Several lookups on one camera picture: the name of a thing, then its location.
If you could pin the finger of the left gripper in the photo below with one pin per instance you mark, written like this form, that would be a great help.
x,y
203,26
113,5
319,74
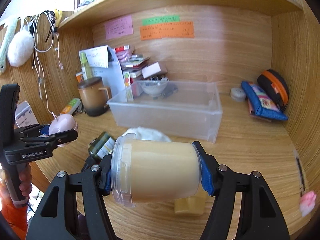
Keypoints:
x,y
33,131
50,142

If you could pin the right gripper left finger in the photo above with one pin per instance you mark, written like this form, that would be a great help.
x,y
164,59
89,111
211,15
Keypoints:
x,y
57,215

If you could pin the pink apple-shaped case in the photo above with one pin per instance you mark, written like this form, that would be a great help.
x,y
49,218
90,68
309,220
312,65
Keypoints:
x,y
63,123

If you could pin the dark green glass bottle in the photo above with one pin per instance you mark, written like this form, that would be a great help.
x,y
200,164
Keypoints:
x,y
101,146

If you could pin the yellow lotion tube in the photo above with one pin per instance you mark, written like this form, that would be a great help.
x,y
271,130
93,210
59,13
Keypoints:
x,y
192,206

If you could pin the white drawstring pouch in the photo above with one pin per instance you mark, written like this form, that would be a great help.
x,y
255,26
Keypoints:
x,y
143,133

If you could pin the clear jar yellow cream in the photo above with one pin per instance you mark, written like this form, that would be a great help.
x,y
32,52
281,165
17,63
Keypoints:
x,y
144,171

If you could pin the orange sleeve forearm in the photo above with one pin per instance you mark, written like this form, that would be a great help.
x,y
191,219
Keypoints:
x,y
17,218

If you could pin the person's left hand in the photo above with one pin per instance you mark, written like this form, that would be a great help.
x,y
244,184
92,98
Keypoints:
x,y
26,178

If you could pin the white blue tissue box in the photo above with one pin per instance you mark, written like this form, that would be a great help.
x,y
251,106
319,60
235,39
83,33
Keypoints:
x,y
24,115

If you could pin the green orange candy pack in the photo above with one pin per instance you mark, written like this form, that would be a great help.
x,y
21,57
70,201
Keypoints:
x,y
71,107

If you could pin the pink white paw eraser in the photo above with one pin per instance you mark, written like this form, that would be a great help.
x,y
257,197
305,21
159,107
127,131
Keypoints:
x,y
307,203

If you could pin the brown mug wooden lid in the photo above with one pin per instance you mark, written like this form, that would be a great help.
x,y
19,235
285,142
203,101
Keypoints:
x,y
94,96

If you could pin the yellow green spray bottle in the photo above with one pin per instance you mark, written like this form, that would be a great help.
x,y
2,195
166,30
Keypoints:
x,y
85,67

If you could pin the white fluffy plush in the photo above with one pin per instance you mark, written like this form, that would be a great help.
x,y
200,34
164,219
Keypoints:
x,y
20,48

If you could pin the fruit sticker strip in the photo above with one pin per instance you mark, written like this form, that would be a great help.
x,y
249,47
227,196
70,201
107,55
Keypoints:
x,y
127,83

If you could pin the white grey paper folder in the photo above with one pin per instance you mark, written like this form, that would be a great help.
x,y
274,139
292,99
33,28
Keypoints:
x,y
103,62

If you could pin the stack of books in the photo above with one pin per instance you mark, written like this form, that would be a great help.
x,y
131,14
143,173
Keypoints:
x,y
135,65

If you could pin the blue patchwork pouch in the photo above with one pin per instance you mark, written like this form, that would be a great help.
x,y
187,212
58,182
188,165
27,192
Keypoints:
x,y
262,104

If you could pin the red white tube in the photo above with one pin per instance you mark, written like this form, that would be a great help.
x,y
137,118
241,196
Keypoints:
x,y
121,48

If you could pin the bowl of buttons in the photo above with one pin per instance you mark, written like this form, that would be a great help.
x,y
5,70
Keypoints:
x,y
154,88

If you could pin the small white round container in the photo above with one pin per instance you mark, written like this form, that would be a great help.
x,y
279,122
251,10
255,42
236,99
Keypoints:
x,y
238,94

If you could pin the pink white small box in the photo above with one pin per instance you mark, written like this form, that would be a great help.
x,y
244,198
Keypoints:
x,y
154,69

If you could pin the clear plastic storage bin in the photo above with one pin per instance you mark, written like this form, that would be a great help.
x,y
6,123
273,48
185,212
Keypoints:
x,y
185,109

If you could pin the pink sticky note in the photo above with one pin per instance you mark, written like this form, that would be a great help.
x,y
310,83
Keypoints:
x,y
118,27

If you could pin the black orange zip case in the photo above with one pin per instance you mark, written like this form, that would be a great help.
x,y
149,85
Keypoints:
x,y
275,87

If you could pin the green sticky note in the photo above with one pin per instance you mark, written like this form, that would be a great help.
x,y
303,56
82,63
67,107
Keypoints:
x,y
160,19

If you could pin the orange paper note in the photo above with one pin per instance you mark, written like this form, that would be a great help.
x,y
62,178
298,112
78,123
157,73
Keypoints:
x,y
183,29

